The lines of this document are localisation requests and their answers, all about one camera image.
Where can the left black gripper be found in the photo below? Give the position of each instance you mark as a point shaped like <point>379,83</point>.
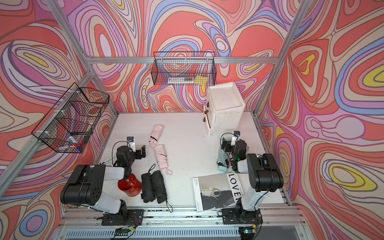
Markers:
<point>142,154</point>

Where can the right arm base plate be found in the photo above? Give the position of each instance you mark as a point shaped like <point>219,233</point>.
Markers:
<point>233,216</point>

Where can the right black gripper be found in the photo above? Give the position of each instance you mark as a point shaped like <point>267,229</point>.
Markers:
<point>227,144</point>

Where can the black folded umbrella right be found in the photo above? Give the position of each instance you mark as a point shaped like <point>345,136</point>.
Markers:
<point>159,189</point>

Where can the white plastic drawer cabinet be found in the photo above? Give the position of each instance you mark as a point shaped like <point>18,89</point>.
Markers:
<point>223,109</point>

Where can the mint green umbrella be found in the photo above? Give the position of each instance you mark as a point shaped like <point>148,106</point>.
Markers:
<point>223,161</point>

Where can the transparent box in basket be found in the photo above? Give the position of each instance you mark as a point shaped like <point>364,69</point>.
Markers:
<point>180,80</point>

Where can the blue red marker pens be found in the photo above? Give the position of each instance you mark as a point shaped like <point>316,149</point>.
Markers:
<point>74,144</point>

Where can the pink folded umbrella lower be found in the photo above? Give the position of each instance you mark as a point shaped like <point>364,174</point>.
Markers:
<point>162,159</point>

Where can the black folded umbrella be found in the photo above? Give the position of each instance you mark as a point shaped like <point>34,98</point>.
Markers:
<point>159,189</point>
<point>148,194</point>

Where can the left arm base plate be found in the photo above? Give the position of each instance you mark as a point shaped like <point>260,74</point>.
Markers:
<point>126,218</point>

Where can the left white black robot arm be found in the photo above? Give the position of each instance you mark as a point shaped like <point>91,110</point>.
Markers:
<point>84,188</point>

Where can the black wire basket back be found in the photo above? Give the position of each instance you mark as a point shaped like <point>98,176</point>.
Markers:
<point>183,64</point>

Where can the black wire basket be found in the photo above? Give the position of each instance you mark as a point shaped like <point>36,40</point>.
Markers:
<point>183,64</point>
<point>80,109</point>

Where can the black folded umbrella left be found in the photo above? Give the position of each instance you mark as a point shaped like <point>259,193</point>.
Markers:
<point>148,194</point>

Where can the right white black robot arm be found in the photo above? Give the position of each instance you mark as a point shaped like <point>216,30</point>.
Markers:
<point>264,177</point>

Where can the black wire basket left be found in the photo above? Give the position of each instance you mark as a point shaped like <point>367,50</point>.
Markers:
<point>80,109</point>

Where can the yellow item in basket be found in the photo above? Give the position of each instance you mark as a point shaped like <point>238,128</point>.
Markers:
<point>201,80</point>

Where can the pink folded umbrella upper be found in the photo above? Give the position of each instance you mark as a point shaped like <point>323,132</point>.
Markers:
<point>155,135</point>

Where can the pink folded umbrella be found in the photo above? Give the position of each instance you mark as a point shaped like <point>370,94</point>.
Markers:
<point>162,159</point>
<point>155,135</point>

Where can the black white magazine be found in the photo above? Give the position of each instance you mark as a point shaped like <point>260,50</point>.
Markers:
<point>217,192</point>

